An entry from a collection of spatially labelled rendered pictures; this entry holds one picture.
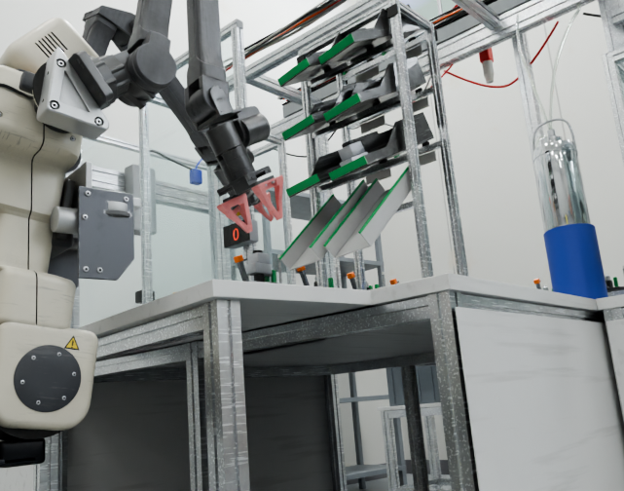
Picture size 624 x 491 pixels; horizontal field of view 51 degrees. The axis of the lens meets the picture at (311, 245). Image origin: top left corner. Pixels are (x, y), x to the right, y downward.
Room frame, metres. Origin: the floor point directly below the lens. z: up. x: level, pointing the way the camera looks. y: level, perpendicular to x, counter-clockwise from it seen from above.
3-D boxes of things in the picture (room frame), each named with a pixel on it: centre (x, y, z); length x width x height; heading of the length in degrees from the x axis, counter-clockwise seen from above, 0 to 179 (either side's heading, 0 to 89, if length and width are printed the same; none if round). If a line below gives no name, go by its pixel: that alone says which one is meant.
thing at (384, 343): (2.18, -0.14, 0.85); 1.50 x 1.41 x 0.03; 49
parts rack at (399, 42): (1.70, -0.20, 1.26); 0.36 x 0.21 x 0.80; 49
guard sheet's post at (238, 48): (2.08, 0.20, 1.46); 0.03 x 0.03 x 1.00; 49
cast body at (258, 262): (1.85, 0.15, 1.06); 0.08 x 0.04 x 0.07; 139
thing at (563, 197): (2.05, -0.82, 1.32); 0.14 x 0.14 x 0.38
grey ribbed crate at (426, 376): (3.80, -0.73, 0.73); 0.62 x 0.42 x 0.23; 49
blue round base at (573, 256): (2.05, -0.82, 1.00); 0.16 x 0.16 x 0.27
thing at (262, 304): (1.60, 0.20, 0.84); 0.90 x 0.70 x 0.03; 41
